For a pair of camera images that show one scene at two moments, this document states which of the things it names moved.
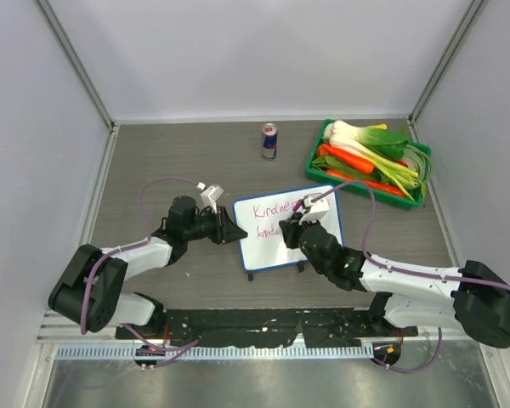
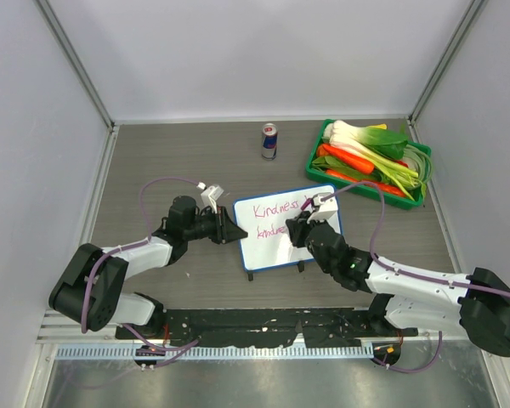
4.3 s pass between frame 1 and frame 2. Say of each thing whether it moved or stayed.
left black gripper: stayed
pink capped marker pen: moved
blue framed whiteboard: stayed
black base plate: stayed
